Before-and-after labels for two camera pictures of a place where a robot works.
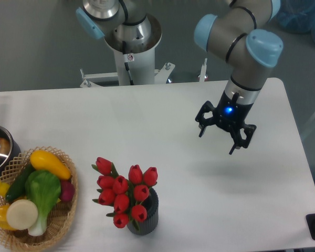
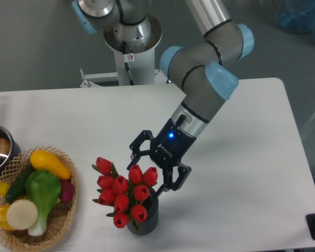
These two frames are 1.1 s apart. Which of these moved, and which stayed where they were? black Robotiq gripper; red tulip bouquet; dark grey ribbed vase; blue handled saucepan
Moved: black Robotiq gripper
Stayed: red tulip bouquet; blue handled saucepan; dark grey ribbed vase
